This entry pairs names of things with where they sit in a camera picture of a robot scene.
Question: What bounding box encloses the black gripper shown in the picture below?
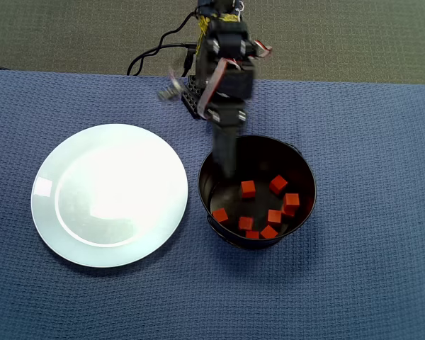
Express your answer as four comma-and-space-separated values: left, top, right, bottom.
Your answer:
198, 59, 259, 179

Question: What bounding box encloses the red cube with black mark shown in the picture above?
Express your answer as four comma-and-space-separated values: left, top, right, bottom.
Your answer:
268, 174, 289, 196

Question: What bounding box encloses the white round plate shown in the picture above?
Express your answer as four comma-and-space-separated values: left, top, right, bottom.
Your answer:
30, 123, 189, 268

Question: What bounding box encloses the black metal bucket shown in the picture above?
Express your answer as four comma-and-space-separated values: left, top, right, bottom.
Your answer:
197, 135, 317, 250

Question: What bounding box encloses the blue woven table cloth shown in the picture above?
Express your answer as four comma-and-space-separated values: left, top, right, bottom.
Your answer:
0, 68, 425, 340

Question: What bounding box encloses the red white servo wire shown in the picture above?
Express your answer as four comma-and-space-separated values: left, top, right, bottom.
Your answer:
196, 57, 242, 118

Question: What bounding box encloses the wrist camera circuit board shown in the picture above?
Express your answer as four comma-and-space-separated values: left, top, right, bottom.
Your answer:
157, 66, 186, 104

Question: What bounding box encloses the thin black camera cable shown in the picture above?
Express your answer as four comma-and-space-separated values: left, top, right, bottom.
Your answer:
182, 51, 196, 78

